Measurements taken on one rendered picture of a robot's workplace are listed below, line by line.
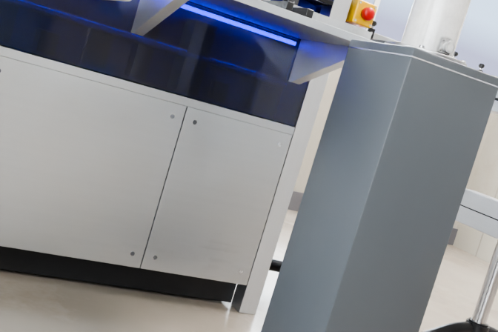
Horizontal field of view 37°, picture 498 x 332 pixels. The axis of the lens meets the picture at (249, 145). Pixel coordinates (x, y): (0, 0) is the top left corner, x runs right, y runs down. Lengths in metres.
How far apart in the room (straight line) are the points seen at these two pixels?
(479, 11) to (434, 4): 3.55
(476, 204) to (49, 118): 1.50
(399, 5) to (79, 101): 3.12
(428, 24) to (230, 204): 0.87
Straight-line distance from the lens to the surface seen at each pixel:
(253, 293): 2.34
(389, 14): 4.78
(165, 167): 2.11
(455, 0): 1.69
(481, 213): 2.68
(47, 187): 2.04
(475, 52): 5.23
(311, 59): 2.12
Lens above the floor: 0.70
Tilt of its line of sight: 5 degrees down
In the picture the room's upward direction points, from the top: 17 degrees clockwise
